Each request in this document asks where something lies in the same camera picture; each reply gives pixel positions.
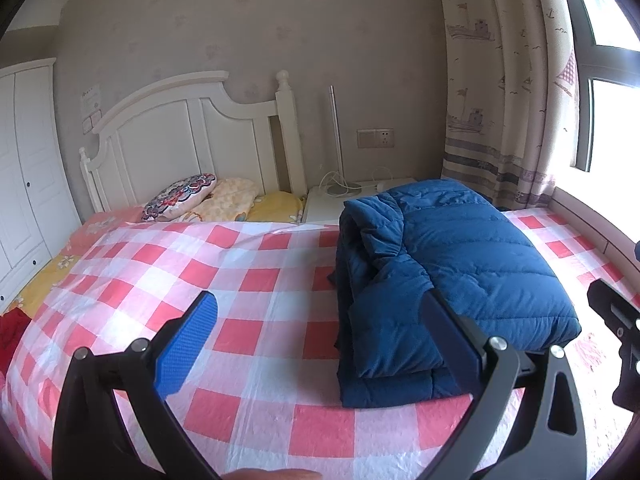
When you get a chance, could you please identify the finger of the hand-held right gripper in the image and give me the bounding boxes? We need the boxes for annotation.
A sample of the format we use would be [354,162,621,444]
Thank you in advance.
[587,279,640,406]

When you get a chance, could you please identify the floral patterned pillow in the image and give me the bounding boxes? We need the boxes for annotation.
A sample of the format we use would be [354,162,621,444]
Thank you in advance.
[141,173,218,222]

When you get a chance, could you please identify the blue puffer jacket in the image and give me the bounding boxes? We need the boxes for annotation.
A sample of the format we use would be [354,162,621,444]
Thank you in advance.
[327,178,583,409]

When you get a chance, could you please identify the yellow pillow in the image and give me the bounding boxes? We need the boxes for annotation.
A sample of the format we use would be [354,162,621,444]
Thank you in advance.
[247,191,306,223]

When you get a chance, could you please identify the white nightstand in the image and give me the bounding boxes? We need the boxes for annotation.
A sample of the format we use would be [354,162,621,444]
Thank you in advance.
[301,176,418,224]

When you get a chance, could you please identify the brown window ledge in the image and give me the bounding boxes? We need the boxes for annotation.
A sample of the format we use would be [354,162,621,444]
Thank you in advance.
[550,187,640,266]

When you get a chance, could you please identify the ship print curtain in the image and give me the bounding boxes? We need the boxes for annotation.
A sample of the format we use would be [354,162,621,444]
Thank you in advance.
[435,0,583,211]

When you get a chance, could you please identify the red cloth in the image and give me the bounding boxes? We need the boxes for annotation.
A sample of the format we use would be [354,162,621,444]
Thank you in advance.
[0,310,33,376]

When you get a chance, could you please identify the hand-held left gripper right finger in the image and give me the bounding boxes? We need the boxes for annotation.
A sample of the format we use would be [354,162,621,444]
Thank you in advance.
[421,289,588,480]

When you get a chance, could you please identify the pink checkered blanket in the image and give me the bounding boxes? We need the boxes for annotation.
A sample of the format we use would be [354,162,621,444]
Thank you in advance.
[0,207,640,480]

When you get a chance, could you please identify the dark framed window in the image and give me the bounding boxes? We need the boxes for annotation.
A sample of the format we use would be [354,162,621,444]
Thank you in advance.
[555,0,640,201]

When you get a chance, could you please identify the wall socket panel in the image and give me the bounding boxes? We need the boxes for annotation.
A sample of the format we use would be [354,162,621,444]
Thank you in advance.
[357,128,394,148]

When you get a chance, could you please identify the white wooden headboard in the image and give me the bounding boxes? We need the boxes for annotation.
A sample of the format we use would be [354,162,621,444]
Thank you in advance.
[80,70,307,213]

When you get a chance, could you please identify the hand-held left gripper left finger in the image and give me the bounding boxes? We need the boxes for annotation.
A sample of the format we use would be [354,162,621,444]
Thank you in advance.
[51,290,221,480]

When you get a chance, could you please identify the white wardrobe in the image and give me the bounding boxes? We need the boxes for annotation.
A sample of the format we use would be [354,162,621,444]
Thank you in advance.
[0,57,83,311]

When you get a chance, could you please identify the slim silver desk lamp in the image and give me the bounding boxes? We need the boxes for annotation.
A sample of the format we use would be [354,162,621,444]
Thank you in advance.
[320,86,362,196]

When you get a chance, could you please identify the cream patterned pillow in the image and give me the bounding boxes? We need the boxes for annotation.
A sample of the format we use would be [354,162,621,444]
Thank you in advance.
[192,177,261,221]

